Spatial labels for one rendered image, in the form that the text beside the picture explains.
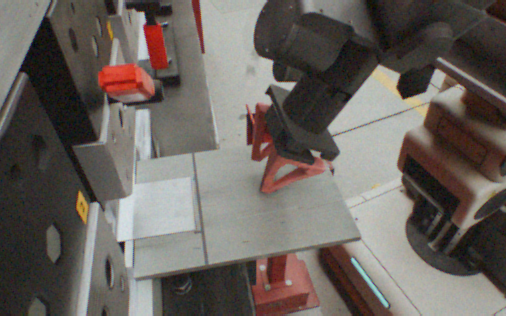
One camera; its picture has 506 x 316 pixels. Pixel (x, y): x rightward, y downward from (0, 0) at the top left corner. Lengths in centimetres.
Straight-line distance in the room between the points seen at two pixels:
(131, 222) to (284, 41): 28
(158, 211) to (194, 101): 42
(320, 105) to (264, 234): 17
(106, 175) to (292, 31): 18
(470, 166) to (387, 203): 61
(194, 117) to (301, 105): 44
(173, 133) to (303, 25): 50
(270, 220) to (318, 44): 22
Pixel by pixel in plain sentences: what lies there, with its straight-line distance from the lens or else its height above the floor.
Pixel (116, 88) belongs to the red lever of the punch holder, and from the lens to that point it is 21.
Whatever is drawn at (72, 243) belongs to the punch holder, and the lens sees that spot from 19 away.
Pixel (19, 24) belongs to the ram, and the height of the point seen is 130.
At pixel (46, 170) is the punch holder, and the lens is 17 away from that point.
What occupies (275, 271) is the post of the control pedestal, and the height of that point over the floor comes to 21.
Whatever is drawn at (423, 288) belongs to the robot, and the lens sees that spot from 131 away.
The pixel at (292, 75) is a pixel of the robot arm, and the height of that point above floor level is 96.
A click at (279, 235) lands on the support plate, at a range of 44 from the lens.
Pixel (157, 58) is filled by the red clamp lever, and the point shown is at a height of 112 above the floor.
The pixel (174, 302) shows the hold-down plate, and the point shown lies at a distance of 52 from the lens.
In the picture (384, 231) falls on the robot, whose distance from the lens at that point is 138.
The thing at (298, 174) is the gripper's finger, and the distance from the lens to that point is 42.
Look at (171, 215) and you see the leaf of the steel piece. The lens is 46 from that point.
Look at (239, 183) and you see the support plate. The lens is 49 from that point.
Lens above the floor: 137
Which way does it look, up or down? 45 degrees down
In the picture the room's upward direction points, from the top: straight up
